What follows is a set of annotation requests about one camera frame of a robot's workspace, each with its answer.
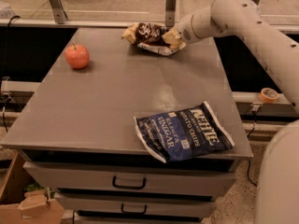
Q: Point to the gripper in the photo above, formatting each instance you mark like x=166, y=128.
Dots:
x=184, y=30

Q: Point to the brown chip bag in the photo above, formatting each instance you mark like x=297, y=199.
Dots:
x=148, y=36

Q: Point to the top drawer black handle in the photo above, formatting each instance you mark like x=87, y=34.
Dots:
x=119, y=183

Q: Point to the cardboard box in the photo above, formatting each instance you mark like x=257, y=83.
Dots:
x=18, y=206

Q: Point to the middle metal railing bracket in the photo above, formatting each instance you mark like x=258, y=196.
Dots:
x=170, y=12

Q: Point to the orange tape roll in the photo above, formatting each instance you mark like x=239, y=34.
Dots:
x=268, y=95

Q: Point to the red apple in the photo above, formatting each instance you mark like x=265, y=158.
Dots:
x=77, y=56

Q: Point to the drawer black handle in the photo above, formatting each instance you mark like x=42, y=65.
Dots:
x=119, y=183
x=134, y=209

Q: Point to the blue Kettle chip bag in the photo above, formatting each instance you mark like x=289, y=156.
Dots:
x=184, y=134

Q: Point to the left metal railing bracket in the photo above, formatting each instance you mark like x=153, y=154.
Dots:
x=58, y=11

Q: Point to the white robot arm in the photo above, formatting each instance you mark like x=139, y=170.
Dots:
x=269, y=52

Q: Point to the grey drawer cabinet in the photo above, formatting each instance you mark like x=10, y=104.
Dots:
x=78, y=131

